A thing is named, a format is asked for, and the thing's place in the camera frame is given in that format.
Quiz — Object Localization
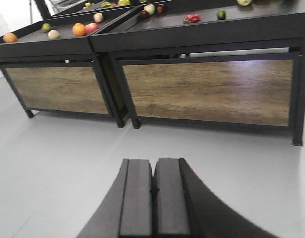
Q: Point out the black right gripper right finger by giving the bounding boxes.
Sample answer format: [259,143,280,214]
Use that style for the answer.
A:
[153,158,275,238]

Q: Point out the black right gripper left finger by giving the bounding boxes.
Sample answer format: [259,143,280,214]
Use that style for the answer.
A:
[78,159,153,238]

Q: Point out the black wood fruit display stand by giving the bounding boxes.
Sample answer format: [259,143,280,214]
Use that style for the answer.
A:
[0,0,305,146]

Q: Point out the orange fruit front right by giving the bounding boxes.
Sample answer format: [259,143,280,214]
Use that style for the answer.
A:
[72,22,85,37]

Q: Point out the orange fruit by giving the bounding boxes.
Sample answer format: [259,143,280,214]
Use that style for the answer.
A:
[3,32,18,43]
[72,22,85,37]

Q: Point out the orange fruit front left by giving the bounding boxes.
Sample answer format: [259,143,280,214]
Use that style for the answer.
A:
[3,32,18,43]

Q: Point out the red apple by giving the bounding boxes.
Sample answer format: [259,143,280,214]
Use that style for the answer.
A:
[85,22,99,35]

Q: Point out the red cherry tomato bunch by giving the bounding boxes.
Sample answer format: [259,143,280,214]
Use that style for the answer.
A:
[183,14,201,24]

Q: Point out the green avocado front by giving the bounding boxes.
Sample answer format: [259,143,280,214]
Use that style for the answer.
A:
[217,10,226,20]

